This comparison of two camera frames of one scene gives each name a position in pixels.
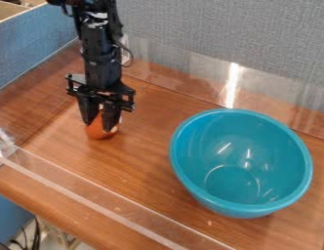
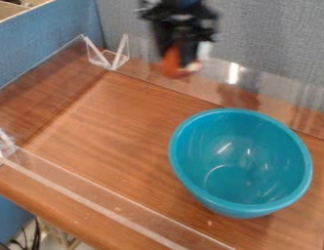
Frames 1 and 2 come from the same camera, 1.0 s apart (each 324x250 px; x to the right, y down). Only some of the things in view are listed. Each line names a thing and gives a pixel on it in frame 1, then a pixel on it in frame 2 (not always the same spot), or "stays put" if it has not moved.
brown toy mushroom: (94, 128) -> (174, 68)
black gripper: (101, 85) -> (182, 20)
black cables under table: (25, 235) stays put
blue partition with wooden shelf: (33, 30) stays put
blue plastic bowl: (243, 161) stays put
